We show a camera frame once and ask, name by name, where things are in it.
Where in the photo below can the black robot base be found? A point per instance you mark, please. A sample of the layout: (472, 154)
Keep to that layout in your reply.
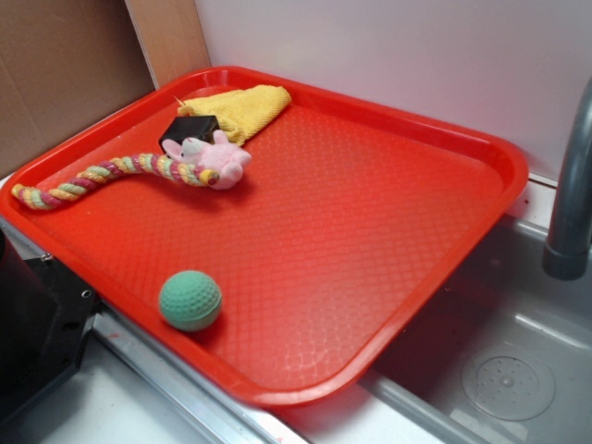
(46, 316)

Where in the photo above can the red plastic tray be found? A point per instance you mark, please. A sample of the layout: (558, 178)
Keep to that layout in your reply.
(348, 219)

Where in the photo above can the pink plush toy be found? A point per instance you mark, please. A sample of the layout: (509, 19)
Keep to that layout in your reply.
(227, 159)

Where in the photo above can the yellow cloth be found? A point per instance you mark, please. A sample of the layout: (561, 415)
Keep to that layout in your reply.
(241, 114)

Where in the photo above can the green dimpled ball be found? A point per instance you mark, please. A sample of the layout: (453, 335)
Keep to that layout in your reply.
(190, 301)

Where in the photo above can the black box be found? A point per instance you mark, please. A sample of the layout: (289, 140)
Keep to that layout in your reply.
(197, 127)

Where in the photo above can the wooden board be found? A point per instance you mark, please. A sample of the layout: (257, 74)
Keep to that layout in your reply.
(170, 36)

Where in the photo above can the grey toy sink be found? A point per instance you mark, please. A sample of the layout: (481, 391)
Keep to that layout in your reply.
(502, 354)

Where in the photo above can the grey faucet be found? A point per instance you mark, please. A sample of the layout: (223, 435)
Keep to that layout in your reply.
(568, 243)

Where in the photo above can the brown cardboard panel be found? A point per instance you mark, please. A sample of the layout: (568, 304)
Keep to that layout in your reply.
(65, 65)

